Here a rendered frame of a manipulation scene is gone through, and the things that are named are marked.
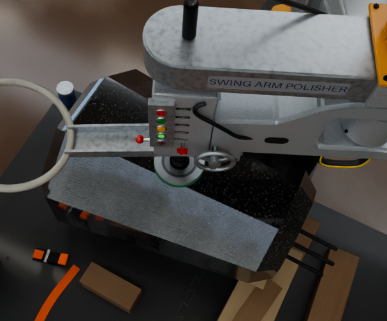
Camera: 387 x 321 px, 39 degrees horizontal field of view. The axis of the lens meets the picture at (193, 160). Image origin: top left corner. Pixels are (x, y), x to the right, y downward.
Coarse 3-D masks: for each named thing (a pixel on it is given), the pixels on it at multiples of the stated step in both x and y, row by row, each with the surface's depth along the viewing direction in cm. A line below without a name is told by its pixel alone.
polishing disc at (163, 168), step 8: (160, 160) 227; (168, 160) 227; (192, 160) 228; (200, 160) 228; (160, 168) 225; (168, 168) 226; (192, 168) 226; (160, 176) 224; (168, 176) 224; (176, 176) 224; (184, 176) 224; (192, 176) 224; (176, 184) 223; (184, 184) 223
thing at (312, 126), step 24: (240, 96) 179; (264, 96) 179; (288, 96) 176; (216, 120) 177; (240, 120) 177; (264, 120) 176; (288, 120) 174; (312, 120) 173; (336, 120) 195; (216, 144) 190; (240, 144) 189; (264, 144) 189; (288, 144) 188; (312, 144) 187; (336, 144) 190; (384, 144) 192
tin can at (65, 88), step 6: (60, 84) 323; (66, 84) 323; (72, 84) 323; (60, 90) 321; (66, 90) 321; (72, 90) 321; (60, 96) 323; (66, 96) 322; (72, 96) 325; (66, 102) 327; (72, 102) 330
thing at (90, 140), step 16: (80, 128) 214; (96, 128) 214; (112, 128) 213; (128, 128) 213; (144, 128) 212; (80, 144) 215; (96, 144) 214; (112, 144) 213; (128, 144) 213; (144, 144) 212
